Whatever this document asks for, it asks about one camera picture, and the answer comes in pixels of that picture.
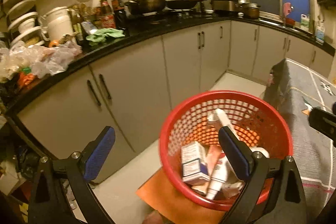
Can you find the crumpled plastic bags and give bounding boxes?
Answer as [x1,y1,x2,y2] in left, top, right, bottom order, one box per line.
[1,41,82,83]

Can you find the green cloth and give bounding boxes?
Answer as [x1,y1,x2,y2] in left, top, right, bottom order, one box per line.
[86,28,125,46]

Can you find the dark soy sauce bottle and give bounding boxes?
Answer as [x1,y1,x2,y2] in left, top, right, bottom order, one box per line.
[100,0,116,29]

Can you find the grey star patterned tablecloth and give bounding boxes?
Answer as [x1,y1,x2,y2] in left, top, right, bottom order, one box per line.
[263,59,335,223]

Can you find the rectangular metal cooker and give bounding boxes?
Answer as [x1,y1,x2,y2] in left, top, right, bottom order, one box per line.
[211,0,239,16]

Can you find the orange stool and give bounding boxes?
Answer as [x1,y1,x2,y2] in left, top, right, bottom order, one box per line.
[136,169,225,224]

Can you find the white dish rack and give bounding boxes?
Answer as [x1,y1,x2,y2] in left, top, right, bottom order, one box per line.
[6,0,44,48]

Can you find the orange medicine box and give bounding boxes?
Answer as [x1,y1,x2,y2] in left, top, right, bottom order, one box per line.
[191,145,224,196]

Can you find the steel wok with lid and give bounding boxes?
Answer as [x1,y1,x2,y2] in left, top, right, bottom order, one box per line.
[125,0,166,15]

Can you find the white plastic bottle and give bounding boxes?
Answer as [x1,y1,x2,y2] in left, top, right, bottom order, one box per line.
[206,153,232,200]

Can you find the steel stock pot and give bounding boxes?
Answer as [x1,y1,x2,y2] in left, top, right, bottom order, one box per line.
[239,2,260,19]

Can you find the black frying pan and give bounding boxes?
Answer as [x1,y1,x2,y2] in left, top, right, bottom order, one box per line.
[166,0,206,10]

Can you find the white lidded bucket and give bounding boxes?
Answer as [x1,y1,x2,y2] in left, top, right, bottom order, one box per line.
[41,6,73,41]

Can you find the white cardboard box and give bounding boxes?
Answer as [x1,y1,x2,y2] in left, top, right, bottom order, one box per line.
[181,141,210,186]

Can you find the red mesh plastic basket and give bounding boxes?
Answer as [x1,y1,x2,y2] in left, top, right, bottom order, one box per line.
[159,90,294,212]

